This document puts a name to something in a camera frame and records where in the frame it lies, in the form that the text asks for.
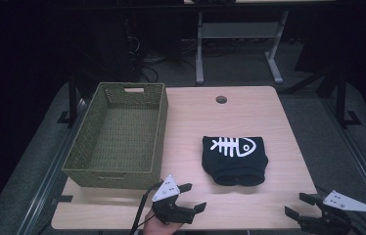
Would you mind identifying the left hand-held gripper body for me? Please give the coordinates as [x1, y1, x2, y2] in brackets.
[151, 174, 197, 226]

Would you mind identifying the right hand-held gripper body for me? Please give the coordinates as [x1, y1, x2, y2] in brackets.
[296, 189, 366, 235]

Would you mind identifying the black garment with fishbone print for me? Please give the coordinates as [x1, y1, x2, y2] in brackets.
[201, 135, 269, 187]

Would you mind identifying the olive green woven basket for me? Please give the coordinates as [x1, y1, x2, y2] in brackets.
[61, 81, 169, 191]

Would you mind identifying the person's left hand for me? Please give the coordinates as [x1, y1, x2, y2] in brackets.
[143, 209, 184, 235]

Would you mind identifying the black metal stand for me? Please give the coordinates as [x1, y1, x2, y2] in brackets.
[332, 65, 363, 129]
[56, 70, 86, 129]

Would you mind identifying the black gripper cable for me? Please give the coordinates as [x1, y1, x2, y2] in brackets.
[129, 181, 163, 235]
[346, 211, 366, 235]

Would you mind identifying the aluminium rail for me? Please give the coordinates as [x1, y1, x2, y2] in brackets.
[16, 97, 89, 235]
[320, 97, 366, 227]

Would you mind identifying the black table bracket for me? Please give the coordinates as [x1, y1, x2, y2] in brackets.
[51, 194, 74, 204]

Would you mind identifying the bundle of floor cables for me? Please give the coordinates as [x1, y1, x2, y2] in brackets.
[123, 19, 200, 84]

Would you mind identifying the white metal table frame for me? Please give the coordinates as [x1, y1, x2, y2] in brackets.
[195, 9, 291, 86]

